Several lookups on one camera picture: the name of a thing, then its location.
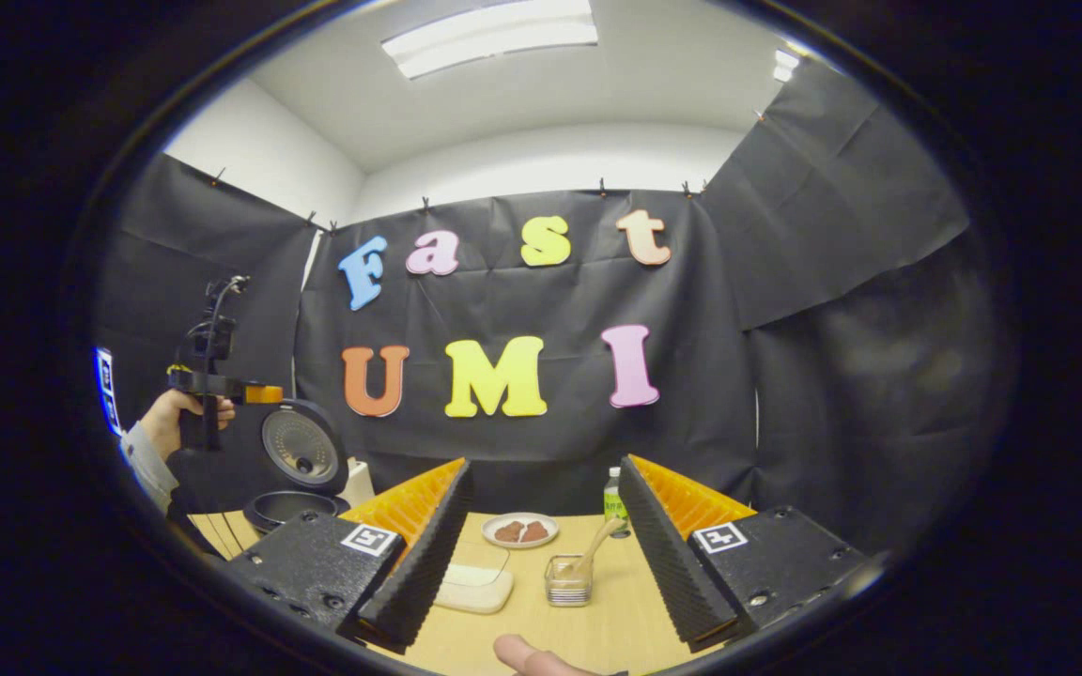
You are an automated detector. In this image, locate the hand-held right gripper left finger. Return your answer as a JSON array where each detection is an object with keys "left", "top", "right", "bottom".
[{"left": 226, "top": 458, "right": 474, "bottom": 655}]

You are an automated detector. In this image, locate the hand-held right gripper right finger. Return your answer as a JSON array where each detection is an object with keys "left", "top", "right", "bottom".
[{"left": 618, "top": 454, "right": 885, "bottom": 653}]

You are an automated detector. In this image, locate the wooden spoon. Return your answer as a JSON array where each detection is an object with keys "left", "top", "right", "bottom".
[{"left": 555, "top": 516, "right": 628, "bottom": 576}]

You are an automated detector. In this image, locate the black and silver rice cooker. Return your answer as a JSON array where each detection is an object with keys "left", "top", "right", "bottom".
[{"left": 242, "top": 399, "right": 352, "bottom": 536}]

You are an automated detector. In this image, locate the clear wire chopstick holder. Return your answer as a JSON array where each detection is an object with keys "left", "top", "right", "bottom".
[{"left": 545, "top": 554, "right": 594, "bottom": 607}]

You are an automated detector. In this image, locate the green drink bottle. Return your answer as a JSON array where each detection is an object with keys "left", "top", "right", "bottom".
[{"left": 603, "top": 467, "right": 631, "bottom": 539}]

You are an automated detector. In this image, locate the white round plate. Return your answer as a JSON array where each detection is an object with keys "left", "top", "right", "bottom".
[{"left": 482, "top": 512, "right": 561, "bottom": 550}]

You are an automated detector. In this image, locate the white toaster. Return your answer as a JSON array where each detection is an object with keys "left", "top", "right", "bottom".
[{"left": 346, "top": 458, "right": 377, "bottom": 508}]

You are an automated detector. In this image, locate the computer monitor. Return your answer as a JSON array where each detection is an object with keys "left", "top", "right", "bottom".
[{"left": 94, "top": 347, "right": 124, "bottom": 438}]

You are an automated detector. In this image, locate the black backdrop cloth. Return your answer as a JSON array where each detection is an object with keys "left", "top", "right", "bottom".
[{"left": 95, "top": 56, "right": 997, "bottom": 555}]

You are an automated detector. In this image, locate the long ceiling light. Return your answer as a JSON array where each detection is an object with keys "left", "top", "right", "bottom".
[{"left": 381, "top": 0, "right": 600, "bottom": 81}]

